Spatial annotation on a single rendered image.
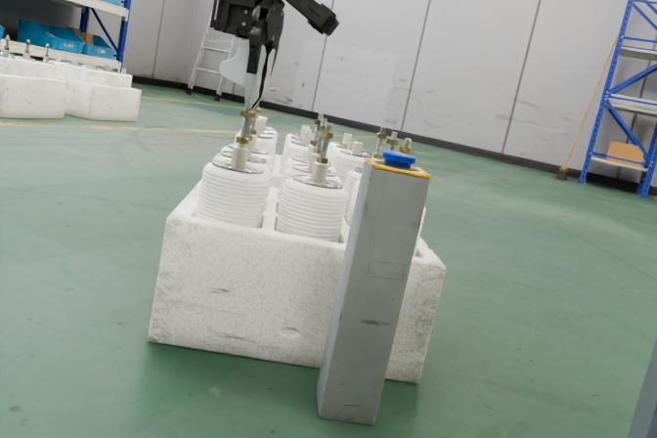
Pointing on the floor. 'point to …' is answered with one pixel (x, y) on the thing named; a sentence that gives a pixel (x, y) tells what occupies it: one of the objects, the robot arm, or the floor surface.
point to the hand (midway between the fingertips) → (255, 101)
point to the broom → (584, 118)
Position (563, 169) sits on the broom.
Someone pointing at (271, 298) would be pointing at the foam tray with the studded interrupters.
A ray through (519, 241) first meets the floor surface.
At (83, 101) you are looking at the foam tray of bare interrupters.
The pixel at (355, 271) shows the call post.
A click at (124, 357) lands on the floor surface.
